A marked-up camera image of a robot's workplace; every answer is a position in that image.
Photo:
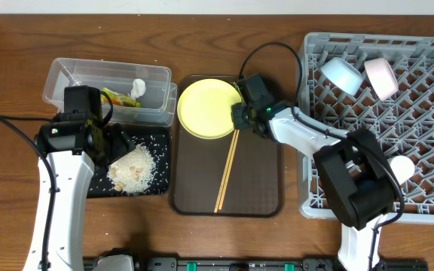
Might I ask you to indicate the black plastic tray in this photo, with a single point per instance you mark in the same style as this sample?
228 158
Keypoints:
157 142

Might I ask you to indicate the white tissue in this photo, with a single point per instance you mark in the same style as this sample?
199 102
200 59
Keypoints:
139 88

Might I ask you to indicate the clear plastic bin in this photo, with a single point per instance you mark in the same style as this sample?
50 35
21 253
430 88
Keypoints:
157 105

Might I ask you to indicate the green orange snack wrapper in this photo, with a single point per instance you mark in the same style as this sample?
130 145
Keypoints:
108 96

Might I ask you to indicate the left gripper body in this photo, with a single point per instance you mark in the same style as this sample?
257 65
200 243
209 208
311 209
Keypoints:
115 143

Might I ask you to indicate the small white green cup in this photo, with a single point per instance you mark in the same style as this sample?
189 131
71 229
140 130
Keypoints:
402 167

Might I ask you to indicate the dark brown serving tray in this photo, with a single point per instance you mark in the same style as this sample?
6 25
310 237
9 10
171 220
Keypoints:
255 185

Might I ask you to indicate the yellow plate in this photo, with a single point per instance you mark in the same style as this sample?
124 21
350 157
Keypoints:
204 108

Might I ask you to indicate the light blue bowl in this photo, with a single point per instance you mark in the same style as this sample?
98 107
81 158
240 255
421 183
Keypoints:
343 75

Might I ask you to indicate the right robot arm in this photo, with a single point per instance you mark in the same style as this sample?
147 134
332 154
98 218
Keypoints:
357 179

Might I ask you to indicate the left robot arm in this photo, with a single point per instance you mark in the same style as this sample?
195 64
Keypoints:
59 223

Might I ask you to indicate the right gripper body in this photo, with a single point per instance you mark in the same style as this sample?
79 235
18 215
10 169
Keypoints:
242 115

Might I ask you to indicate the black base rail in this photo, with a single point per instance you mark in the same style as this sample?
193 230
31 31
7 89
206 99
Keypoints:
173 264

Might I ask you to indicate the wooden chopstick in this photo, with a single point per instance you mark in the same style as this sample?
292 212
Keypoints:
225 173
230 173

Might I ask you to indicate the pile of rice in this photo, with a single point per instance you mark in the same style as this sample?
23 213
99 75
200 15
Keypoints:
134 172

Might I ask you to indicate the white bowl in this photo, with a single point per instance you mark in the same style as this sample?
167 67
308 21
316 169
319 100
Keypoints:
381 77

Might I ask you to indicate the grey dishwasher rack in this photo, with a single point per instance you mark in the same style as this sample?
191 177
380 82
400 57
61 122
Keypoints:
403 123

